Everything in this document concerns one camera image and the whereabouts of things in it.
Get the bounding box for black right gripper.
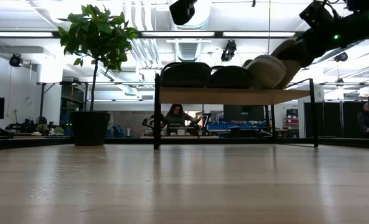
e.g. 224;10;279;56
276;17;360;68

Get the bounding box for grey slide sandal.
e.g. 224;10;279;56
270;37;308;90
243;54;287;90

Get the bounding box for black slide sandal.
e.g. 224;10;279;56
160;61;212;88
207;65;253;90

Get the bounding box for black partition screens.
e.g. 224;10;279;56
304;96;369;139

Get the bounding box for black monitor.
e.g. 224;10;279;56
223;105;266;123

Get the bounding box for blue storage bins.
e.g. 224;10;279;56
208;123;264;131

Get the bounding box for person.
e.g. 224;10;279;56
357;101;369;138
161;103;197;136

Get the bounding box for green leafy plant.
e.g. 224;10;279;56
58;4;139;112

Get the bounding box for black plant pot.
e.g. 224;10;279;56
69;111;111;147

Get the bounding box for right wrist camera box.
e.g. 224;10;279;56
299;1;335;29

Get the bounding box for black ceiling-hung camera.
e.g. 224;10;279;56
220;39;238;62

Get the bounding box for wooden shelf with black frame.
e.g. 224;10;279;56
154;73;319;151

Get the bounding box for black aluminium rig frame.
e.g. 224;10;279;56
0;136;369;150

